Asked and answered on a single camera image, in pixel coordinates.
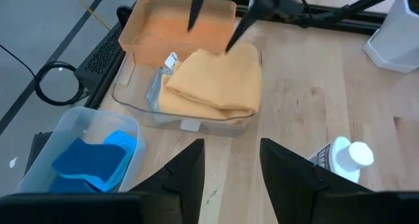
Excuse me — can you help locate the small blue cloth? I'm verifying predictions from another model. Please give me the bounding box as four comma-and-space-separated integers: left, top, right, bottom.
48, 176, 99, 194

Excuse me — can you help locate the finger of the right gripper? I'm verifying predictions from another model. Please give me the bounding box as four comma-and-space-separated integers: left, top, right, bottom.
186, 0, 209, 33
224, 6, 263, 54

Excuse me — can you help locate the clear plastic tray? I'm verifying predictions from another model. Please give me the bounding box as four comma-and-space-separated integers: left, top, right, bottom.
111, 33, 264, 138

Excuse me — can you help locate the black coiled cable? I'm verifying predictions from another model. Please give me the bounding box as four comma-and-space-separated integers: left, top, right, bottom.
0, 43, 86, 107

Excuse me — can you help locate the black flat panel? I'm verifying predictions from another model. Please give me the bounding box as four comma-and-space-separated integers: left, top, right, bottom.
24, 131, 53, 176

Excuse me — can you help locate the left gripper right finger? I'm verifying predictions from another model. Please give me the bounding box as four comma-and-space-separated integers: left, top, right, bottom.
260, 137, 371, 224

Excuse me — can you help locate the white paper tag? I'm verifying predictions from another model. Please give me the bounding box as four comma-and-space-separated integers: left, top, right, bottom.
164, 52, 179, 71

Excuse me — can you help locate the frosted plastic bin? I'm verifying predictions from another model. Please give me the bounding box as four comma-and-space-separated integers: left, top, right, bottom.
14, 105, 147, 195

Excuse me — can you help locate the orange plastic bin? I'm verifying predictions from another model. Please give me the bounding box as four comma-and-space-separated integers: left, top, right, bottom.
117, 0, 238, 67

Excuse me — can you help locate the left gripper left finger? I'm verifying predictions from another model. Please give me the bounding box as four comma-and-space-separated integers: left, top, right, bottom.
129, 138, 206, 224

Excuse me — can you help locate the black perforated case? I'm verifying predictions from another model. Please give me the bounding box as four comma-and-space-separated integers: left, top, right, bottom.
73, 20, 127, 94

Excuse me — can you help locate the white hexagonal planter pot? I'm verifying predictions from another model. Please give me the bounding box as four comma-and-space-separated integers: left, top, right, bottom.
362, 0, 419, 74

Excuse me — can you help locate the yellow floor cable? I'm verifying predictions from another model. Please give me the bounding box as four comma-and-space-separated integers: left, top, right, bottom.
70, 0, 112, 31

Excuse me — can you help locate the yellow towel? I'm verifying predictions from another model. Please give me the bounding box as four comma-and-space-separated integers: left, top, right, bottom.
158, 42, 263, 122

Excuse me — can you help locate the blue sponge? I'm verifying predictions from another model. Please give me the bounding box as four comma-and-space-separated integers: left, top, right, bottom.
58, 129, 138, 193

